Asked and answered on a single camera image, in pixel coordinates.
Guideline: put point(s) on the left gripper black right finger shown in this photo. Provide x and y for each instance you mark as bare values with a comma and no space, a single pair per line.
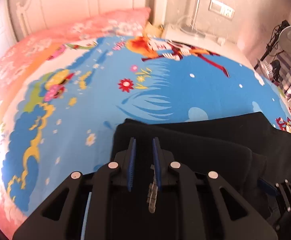
206,206

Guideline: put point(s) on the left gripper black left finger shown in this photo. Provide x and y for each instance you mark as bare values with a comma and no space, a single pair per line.
61,215

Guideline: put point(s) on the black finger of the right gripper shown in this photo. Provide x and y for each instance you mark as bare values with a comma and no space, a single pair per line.
282,194

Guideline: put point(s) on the black pants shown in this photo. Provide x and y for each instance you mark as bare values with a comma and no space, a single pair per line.
245,150

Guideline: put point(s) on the blue cartoon print blanket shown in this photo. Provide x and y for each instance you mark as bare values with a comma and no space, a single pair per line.
61,111

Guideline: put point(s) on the pink floral bed sheet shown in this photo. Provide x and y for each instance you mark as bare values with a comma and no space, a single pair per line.
24,56

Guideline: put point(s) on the white desk lamp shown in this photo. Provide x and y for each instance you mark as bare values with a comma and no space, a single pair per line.
280,37

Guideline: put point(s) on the white bedside table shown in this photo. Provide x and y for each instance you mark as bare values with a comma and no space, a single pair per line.
174,33

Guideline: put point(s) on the white standing fan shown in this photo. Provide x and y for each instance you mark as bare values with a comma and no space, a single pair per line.
191,27

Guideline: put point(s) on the white wooden headboard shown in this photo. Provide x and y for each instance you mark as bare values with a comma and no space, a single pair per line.
30,16

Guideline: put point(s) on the white wall socket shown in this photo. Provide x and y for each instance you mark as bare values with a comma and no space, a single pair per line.
221,9

